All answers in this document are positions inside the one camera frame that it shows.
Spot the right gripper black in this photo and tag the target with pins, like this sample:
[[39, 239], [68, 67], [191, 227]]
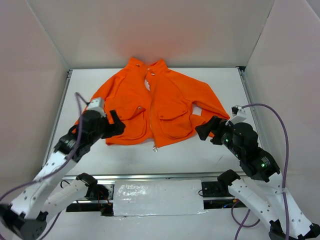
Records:
[[215, 129]]

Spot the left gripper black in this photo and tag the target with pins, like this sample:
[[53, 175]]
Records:
[[110, 126]]

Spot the orange zip jacket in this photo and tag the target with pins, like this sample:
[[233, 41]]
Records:
[[158, 103]]

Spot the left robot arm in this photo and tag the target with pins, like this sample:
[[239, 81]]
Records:
[[28, 214]]

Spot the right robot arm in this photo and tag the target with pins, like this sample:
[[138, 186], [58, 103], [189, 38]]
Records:
[[279, 213]]

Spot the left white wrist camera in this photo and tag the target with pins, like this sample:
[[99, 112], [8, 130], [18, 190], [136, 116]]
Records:
[[97, 104]]

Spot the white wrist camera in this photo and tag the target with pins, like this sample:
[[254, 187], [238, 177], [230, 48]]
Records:
[[238, 115], [97, 104]]

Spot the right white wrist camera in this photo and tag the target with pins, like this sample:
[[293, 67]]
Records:
[[238, 115]]

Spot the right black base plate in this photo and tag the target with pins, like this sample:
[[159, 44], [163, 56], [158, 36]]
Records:
[[214, 197]]

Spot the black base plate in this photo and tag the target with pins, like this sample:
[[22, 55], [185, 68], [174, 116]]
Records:
[[100, 200], [214, 197]]

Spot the aluminium table frame rail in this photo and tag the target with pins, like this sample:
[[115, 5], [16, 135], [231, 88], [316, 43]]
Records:
[[186, 159]]

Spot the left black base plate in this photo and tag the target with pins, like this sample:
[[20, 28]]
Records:
[[100, 200]]

